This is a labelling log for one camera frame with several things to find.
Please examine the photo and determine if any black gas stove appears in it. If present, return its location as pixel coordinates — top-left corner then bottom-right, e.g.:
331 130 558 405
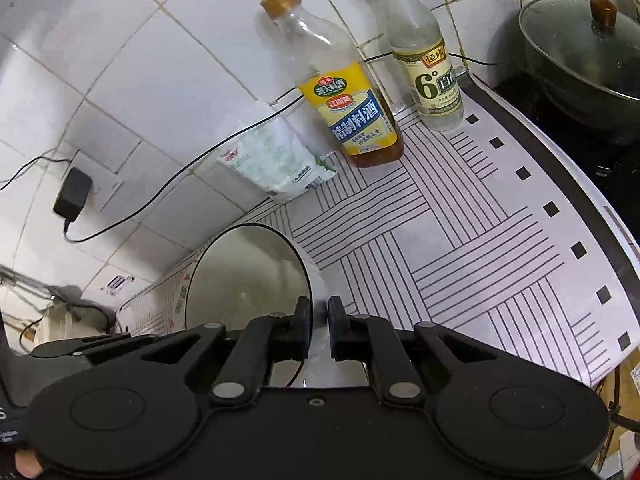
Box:
492 75 640 261

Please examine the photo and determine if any small wall sticker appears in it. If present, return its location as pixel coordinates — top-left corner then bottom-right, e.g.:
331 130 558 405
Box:
100 274 135 297

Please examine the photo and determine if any white salt bag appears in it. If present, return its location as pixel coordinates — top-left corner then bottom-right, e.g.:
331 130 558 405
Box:
216 120 339 204

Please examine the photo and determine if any striped table mat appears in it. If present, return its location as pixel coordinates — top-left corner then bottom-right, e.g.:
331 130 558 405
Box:
117 72 633 391

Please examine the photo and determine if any black cable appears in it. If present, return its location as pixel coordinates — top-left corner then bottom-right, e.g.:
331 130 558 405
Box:
0 156 76 192
62 51 503 244

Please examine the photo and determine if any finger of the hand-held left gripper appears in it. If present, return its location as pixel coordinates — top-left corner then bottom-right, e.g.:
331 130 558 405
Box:
30 331 156 359

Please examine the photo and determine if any white wall socket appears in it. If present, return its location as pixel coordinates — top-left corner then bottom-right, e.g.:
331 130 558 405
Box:
70 149 124 212

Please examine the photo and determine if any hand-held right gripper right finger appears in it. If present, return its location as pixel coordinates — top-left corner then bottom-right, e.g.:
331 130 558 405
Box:
326 296 502 406

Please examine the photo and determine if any yellow label cooking wine bottle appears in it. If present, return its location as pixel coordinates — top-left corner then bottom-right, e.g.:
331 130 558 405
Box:
260 0 405 170

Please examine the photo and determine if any black power adapter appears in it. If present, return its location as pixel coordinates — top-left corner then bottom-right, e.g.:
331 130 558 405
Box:
52 167 94 221

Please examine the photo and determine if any clear vinegar bottle yellow cap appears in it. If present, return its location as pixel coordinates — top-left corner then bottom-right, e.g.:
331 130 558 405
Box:
361 0 465 132

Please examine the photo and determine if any glass wok lid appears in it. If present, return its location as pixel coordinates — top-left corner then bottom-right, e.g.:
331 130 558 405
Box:
518 0 640 103

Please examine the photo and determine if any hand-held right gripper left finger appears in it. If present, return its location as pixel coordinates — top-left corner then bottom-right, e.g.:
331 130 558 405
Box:
147 296 313 407

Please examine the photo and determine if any dark wok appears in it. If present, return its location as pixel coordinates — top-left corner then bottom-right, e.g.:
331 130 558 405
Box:
517 0 640 147

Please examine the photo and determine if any white appliance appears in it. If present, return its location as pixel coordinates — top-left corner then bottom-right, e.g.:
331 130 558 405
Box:
37 300 118 348

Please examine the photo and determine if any person's left hand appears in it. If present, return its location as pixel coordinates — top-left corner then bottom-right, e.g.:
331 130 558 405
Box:
14 448 45 480

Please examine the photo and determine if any small white bowl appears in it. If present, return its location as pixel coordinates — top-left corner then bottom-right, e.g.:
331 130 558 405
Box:
181 222 328 391

